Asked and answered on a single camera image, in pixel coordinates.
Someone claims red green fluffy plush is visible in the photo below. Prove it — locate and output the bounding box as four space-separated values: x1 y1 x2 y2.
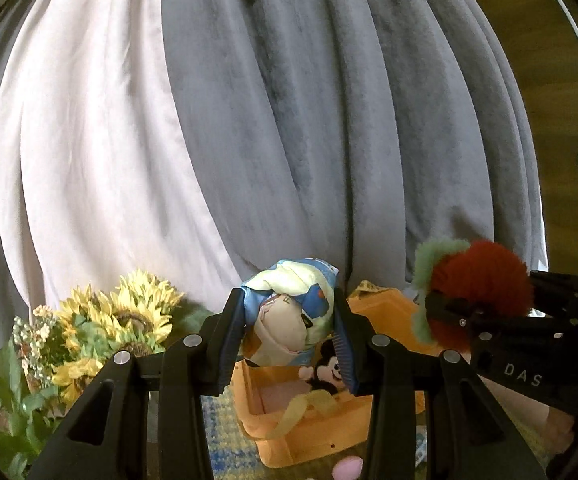
411 238 534 351

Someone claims pink foam egg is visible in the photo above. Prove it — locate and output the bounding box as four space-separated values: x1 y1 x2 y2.
331 455 364 480

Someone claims blue white plush toy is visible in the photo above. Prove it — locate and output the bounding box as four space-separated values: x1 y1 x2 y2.
240 258 338 367

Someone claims right hand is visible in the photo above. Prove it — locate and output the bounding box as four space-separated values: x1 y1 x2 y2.
482 377 574 455

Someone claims green leafy potted plant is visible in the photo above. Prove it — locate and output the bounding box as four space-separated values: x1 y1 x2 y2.
0 338 64 479

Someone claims yellow sunflower bouquet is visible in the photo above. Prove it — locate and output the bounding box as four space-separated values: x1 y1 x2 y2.
12 270 184 408

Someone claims yellow blue woven rug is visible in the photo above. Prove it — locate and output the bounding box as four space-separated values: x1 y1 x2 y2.
202 387 366 480

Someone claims Mickey Mouse plush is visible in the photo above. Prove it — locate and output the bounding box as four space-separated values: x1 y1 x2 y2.
299 339 345 396

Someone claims orange plastic storage crate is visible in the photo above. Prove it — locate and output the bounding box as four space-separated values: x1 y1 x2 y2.
231 282 441 468

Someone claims grey curtain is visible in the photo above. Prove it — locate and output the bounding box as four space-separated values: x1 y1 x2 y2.
0 0 546 346

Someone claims white sheer curtain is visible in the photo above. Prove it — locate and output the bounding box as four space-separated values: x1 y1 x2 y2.
0 0 239 312

